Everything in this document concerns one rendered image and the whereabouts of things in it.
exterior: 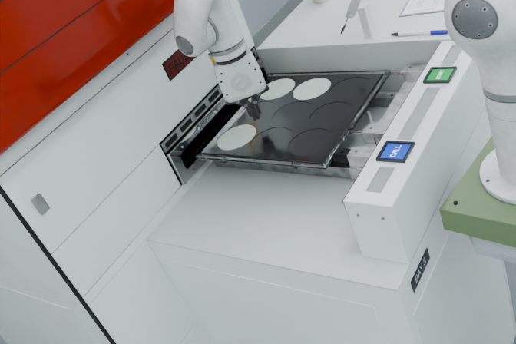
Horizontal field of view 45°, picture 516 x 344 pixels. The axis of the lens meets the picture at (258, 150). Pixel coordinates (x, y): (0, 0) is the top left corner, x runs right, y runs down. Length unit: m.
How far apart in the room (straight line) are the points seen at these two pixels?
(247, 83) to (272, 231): 0.34
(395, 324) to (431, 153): 0.32
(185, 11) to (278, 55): 0.52
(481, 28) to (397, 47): 0.64
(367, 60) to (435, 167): 0.47
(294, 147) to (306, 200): 0.12
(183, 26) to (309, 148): 0.38
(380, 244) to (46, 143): 0.67
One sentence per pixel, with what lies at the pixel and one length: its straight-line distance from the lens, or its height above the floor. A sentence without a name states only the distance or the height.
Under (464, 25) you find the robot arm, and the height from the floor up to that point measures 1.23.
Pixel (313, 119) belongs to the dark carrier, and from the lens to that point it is 1.46.
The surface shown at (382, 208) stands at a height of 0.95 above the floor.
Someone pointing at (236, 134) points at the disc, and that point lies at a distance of 1.52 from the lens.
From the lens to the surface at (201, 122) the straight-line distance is 1.55.
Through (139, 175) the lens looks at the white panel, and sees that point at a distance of 1.43.
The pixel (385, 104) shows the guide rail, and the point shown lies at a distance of 1.56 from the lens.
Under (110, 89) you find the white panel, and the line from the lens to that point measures 1.37.
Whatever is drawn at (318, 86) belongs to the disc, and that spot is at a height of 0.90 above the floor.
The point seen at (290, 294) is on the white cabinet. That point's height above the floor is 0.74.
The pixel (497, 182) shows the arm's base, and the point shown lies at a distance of 1.18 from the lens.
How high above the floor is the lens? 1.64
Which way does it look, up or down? 31 degrees down
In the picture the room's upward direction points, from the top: 23 degrees counter-clockwise
